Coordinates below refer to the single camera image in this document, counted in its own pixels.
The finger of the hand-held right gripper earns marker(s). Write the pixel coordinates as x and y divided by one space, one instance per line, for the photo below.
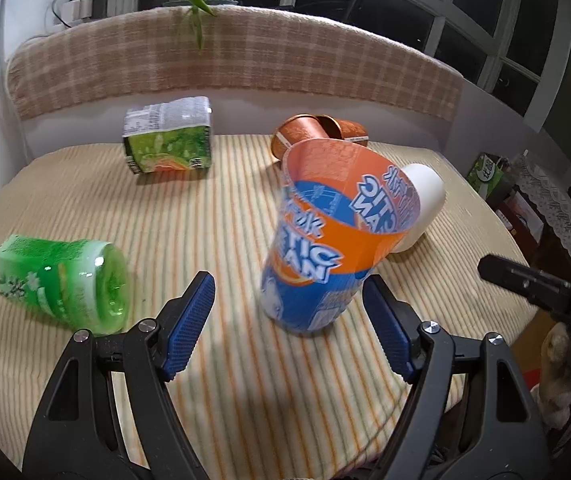
525 280

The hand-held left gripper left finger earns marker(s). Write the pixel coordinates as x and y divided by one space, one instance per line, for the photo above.
188 325

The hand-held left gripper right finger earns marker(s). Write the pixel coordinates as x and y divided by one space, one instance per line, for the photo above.
390 330

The orange and blue plastic cup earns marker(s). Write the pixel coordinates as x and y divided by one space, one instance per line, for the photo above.
310 260

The white cup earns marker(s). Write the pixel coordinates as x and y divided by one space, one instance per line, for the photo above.
428 195

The copper metal cup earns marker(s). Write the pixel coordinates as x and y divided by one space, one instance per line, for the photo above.
298 132
350 129

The beige plush toy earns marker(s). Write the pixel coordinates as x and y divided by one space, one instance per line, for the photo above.
558 375

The white lace cloth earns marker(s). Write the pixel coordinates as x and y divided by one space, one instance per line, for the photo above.
560 210

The small green box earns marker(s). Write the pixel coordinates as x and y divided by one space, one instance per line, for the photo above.
485 172

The green plastic bottle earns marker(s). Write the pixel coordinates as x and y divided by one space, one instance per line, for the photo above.
60 280

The green drink carton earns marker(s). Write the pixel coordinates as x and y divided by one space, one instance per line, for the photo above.
170 140

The plaid cloth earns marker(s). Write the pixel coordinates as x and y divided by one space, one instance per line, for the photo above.
245 55

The white power strip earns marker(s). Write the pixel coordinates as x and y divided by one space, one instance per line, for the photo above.
77 9

